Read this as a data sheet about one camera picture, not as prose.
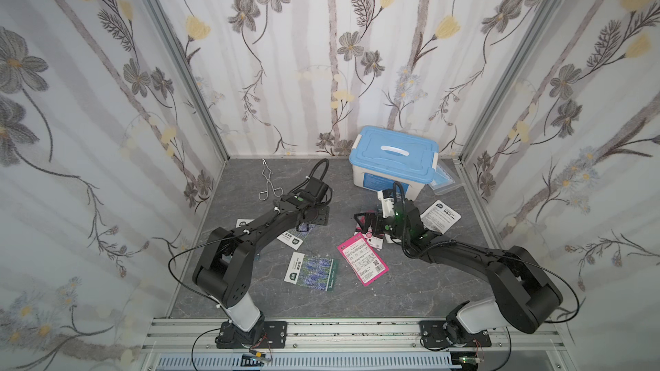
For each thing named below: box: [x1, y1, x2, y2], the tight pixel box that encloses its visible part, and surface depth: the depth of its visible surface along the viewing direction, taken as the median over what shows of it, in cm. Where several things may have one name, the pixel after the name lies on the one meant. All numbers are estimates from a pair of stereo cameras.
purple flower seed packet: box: [276, 223, 317, 251], surface depth 96 cm
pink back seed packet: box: [336, 231, 390, 287], surface depth 90 cm
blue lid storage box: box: [348, 126, 440, 195], surface depth 100 cm
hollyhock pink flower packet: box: [362, 231, 385, 250], surface depth 95 cm
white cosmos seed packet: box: [419, 199, 462, 235], surface depth 102 cm
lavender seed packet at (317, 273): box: [283, 251, 339, 292], surface depth 88 cm
